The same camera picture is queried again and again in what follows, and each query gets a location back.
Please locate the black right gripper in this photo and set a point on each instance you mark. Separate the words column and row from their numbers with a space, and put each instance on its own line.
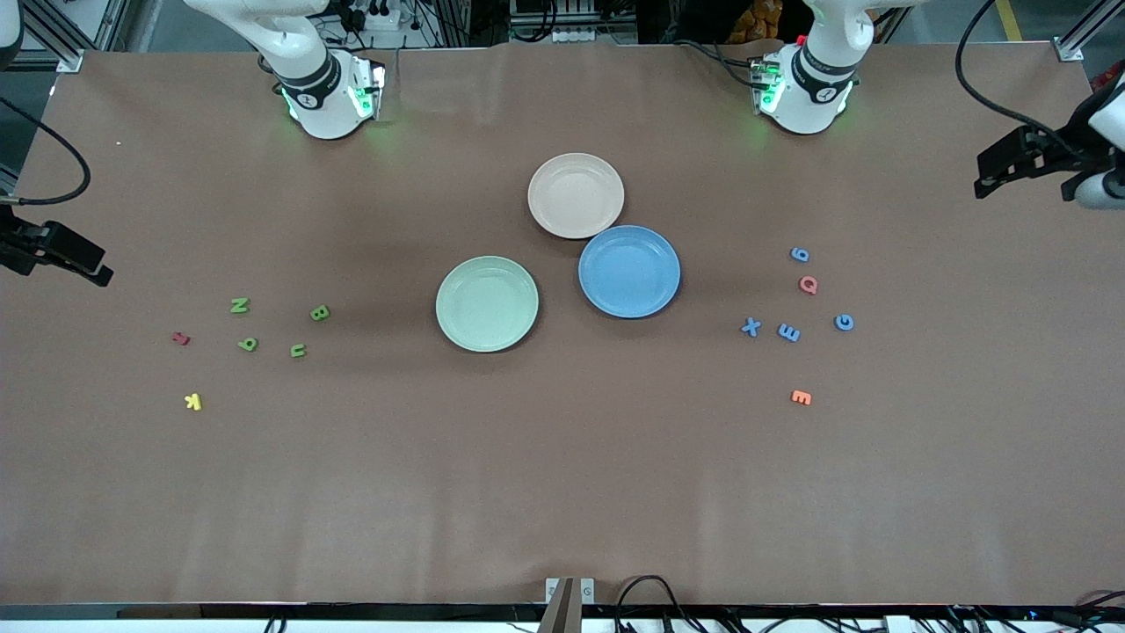
column 19, row 243

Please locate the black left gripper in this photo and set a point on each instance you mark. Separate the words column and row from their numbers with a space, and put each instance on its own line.
column 1057, row 156

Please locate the green foam digit nine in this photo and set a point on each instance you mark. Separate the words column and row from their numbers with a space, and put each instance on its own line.
column 248, row 344

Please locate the blue foam letter G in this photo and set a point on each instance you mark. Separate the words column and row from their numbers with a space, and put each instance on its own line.
column 844, row 323

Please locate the green foam letter B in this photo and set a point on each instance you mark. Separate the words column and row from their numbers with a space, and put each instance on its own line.
column 320, row 312

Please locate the blue foam letter M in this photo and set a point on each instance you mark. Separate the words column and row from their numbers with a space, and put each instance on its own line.
column 788, row 332

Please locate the blue foam letter X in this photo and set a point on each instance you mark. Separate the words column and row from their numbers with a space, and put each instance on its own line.
column 750, row 327

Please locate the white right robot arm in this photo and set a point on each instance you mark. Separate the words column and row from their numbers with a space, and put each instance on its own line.
column 321, row 97

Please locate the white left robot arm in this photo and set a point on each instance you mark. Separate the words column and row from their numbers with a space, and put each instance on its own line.
column 813, row 88

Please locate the green foam letter N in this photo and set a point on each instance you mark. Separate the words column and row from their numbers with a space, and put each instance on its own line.
column 239, row 305

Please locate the yellow foam letter K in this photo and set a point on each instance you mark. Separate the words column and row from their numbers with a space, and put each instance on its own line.
column 193, row 402

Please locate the blue foam digit six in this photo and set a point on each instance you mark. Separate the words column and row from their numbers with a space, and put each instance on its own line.
column 799, row 254

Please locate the pink foam letter Q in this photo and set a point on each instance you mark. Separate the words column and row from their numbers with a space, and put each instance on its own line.
column 808, row 284

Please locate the orange fruit net bag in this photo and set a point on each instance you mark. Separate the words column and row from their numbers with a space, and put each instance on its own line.
column 760, row 22

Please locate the orange foam letter E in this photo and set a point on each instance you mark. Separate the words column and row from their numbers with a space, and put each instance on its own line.
column 801, row 397

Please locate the blue plate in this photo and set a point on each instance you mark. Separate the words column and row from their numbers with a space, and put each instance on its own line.
column 629, row 271

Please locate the white power strip with plugs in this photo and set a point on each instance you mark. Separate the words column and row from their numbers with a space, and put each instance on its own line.
column 387, row 19

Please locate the green plate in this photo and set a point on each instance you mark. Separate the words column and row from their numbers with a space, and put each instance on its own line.
column 487, row 303

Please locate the beige plate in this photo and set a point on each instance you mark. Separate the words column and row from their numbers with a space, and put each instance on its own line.
column 576, row 195

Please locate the small white power strip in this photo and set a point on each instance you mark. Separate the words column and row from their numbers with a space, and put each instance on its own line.
column 571, row 35

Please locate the brown table cover sheet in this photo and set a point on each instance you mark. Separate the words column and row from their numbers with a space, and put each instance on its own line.
column 562, row 457

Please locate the aluminium frame post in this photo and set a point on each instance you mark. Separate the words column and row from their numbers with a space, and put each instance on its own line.
column 1070, row 51
column 63, row 64

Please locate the silver mounting bracket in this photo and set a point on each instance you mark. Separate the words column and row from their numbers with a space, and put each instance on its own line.
column 587, row 591

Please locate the brown mounting post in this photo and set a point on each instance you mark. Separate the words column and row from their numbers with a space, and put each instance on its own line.
column 562, row 611

